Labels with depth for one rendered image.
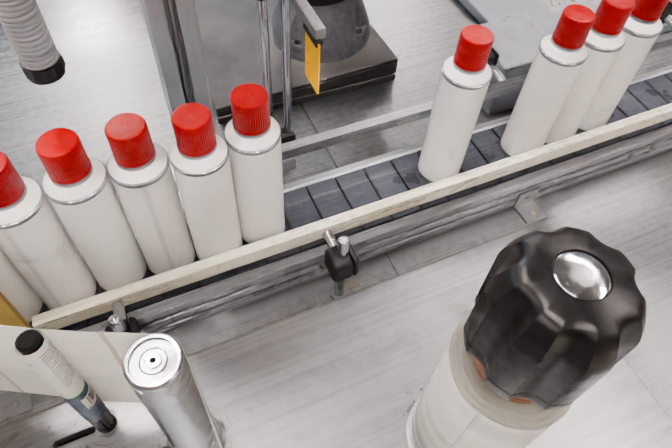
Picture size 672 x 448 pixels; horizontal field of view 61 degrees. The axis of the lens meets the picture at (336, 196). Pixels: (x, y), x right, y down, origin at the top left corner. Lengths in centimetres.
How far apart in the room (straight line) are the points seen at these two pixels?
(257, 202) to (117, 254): 14
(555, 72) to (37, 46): 50
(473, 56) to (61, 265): 43
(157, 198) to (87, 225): 6
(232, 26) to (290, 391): 60
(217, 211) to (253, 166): 6
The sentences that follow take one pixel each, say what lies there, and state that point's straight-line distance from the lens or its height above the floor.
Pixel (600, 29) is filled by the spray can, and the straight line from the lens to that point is 70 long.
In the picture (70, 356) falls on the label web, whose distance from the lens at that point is 47.
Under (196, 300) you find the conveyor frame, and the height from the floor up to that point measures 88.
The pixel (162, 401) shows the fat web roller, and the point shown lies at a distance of 41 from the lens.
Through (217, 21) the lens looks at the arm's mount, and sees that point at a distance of 98.
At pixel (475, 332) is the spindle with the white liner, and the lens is 34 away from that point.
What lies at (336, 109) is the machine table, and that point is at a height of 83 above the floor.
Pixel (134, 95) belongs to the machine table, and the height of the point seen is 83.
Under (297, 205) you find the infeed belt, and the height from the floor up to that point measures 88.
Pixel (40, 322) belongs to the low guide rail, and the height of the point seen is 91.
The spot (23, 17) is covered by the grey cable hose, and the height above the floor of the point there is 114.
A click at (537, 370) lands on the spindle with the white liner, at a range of 32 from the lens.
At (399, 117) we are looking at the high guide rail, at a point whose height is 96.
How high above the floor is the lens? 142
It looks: 53 degrees down
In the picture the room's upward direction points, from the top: 4 degrees clockwise
